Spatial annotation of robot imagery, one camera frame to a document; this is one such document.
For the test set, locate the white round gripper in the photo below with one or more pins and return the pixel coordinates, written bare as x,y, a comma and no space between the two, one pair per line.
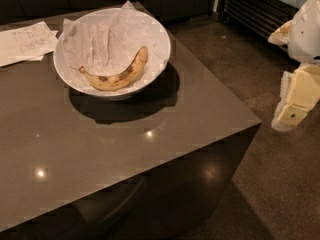
307,34

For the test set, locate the yellow spotted banana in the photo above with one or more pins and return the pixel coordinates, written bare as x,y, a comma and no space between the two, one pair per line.
120,80

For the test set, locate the white ceramic bowl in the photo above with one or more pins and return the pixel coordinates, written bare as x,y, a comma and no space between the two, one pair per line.
156,37

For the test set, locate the white paper towel liner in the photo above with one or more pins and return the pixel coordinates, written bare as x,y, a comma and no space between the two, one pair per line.
100,44

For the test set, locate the white paper sheet underneath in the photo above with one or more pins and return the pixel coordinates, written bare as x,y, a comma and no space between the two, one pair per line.
40,58

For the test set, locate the white printed paper sheet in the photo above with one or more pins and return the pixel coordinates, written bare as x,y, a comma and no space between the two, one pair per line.
26,43

